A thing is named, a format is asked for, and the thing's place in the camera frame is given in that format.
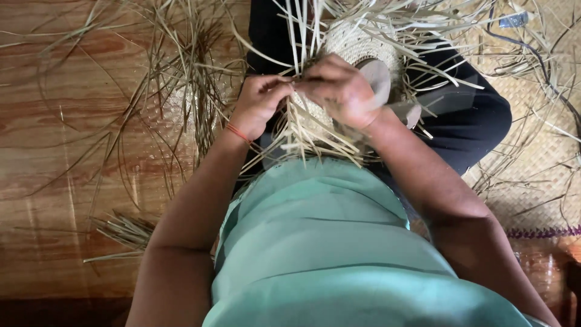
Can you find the person's right hand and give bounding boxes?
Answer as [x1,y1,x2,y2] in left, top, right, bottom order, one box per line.
[296,53,383,131]

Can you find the small bundle of cut straw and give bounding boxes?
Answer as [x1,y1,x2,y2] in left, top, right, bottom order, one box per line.
[83,212,157,264]

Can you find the heap of loose straw strips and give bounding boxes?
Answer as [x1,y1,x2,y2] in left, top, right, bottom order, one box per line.
[0,0,255,214]

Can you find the person's green shirt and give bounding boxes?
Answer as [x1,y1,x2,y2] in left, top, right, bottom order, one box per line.
[202,157,545,327]

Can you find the person's left hand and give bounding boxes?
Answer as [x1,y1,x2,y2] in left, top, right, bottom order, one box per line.
[230,74,296,142]

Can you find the woven straw floor mat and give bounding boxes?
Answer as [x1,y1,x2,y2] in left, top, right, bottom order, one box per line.
[409,0,581,240]

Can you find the half-woven straw basket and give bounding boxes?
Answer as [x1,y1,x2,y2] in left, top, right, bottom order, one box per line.
[236,0,485,176]

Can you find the person's black trousers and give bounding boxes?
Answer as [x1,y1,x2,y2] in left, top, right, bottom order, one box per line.
[232,0,514,196]

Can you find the black cable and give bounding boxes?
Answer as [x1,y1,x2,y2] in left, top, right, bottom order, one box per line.
[485,5,581,137]

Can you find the orange thread wrist bracelet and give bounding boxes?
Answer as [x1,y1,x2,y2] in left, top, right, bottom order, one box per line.
[225,123,252,146]

